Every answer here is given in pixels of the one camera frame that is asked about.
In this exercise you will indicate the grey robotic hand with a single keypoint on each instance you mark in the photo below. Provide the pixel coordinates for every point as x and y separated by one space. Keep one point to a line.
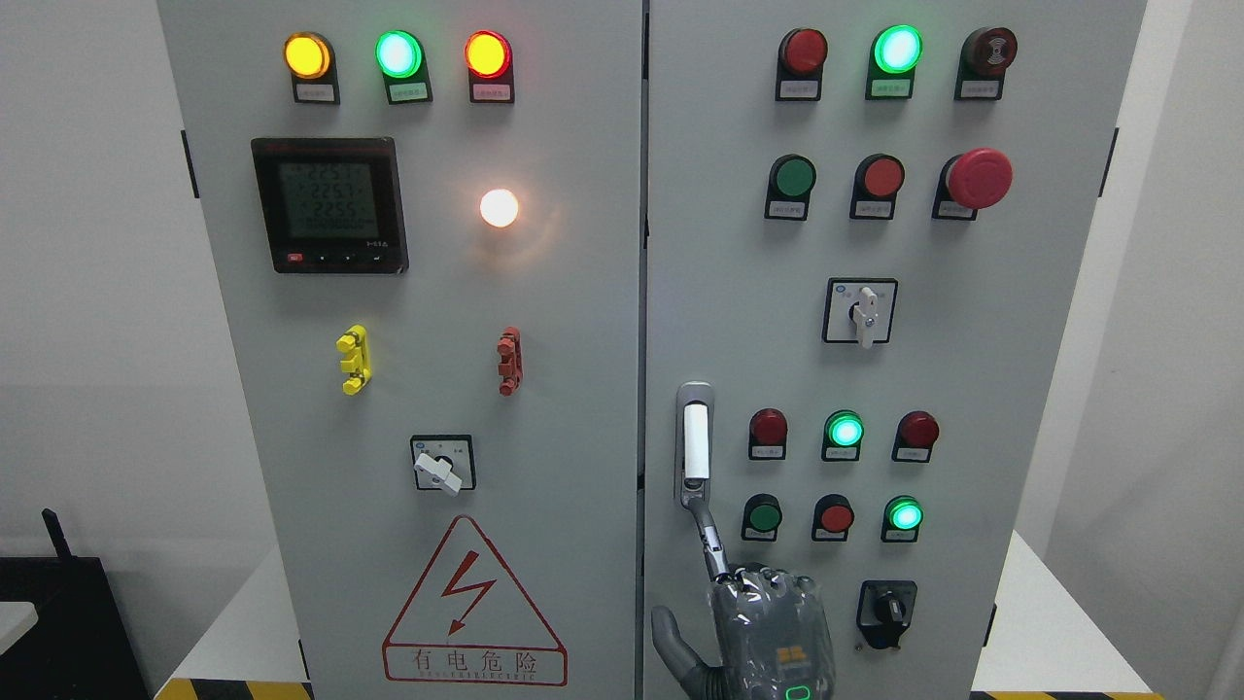
771 629

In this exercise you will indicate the silver door handle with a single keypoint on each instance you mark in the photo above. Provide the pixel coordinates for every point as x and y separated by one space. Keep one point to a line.
694 403

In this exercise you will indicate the right grey cabinet door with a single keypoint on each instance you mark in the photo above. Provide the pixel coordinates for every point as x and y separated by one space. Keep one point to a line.
737 301

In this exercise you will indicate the grey cabinet door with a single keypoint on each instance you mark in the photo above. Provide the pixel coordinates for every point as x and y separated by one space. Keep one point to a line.
556 462
737 301

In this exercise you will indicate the left grey cabinet door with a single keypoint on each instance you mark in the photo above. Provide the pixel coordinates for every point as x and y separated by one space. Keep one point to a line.
556 462

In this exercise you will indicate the green push button lower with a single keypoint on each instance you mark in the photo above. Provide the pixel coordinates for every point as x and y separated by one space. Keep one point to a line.
762 517

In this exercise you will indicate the green push button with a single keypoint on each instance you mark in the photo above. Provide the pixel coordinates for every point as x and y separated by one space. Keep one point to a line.
762 517
789 189

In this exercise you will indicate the red push button lower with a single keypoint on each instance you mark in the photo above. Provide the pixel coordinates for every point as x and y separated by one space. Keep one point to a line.
832 519

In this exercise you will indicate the red push button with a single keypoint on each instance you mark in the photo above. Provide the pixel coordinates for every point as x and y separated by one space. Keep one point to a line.
832 519
877 180

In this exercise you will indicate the green light lower right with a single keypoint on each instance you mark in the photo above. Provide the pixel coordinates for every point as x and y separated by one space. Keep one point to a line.
901 520

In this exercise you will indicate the dark red light middle left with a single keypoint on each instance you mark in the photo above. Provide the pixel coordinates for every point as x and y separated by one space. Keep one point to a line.
768 434

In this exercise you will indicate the green light middle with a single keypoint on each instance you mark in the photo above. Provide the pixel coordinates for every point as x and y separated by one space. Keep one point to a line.
842 436

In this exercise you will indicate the dark red light middle right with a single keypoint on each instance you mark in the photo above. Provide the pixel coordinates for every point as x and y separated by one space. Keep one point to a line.
916 435

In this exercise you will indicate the white platform base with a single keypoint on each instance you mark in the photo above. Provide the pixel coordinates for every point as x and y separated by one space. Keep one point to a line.
1042 645

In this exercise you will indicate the red electric hazard warning sticker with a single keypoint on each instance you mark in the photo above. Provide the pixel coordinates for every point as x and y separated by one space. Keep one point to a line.
468 619

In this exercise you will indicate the red terminal clip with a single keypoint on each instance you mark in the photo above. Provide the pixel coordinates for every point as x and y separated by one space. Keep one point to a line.
510 364

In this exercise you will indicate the green push button upper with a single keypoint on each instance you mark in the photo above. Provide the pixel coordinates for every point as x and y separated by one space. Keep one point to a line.
789 189

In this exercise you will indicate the red push button upper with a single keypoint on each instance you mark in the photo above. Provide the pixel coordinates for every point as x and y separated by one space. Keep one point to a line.
877 180

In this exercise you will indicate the yellow terminal clip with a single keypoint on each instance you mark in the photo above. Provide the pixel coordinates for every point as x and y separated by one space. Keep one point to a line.
353 347

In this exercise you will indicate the red emergency stop button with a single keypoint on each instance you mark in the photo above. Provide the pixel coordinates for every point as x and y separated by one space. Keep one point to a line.
971 182

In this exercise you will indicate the white glowing indicator light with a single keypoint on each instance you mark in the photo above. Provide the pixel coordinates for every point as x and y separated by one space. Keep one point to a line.
499 207

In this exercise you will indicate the dark red indicator light top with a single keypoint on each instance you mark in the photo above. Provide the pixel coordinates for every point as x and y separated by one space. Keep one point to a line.
801 56

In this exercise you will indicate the green indicator light top right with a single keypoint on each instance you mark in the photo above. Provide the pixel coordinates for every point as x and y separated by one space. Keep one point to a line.
894 56

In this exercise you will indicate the green indicator light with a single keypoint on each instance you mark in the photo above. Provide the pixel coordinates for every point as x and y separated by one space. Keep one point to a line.
403 64
894 56

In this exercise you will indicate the black digital power meter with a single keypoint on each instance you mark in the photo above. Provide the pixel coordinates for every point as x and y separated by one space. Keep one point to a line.
331 205

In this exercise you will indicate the dark red buzzer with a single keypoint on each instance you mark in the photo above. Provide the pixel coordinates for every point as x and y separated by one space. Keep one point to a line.
984 59

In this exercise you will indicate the red indicator light lit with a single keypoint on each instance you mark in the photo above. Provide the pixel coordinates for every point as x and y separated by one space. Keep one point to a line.
490 61

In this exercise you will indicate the green indicator light top left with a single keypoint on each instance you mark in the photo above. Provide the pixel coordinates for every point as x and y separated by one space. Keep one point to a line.
403 64

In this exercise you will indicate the black box with antenna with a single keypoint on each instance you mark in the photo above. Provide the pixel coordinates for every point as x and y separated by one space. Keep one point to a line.
78 648

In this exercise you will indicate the yellow indicator light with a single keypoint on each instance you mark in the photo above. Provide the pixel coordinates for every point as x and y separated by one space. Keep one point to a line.
311 61

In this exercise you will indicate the black rotary selector switch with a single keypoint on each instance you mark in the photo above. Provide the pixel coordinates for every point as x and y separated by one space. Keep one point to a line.
885 611

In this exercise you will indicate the upper right white rotary switch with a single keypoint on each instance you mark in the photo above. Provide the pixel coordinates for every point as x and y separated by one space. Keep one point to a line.
859 311

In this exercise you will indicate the white rotary switch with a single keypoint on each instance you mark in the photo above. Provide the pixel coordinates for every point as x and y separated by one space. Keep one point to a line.
859 311
444 462

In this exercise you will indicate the left white rotary switch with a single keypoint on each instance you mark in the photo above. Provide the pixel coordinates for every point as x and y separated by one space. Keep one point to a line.
444 462

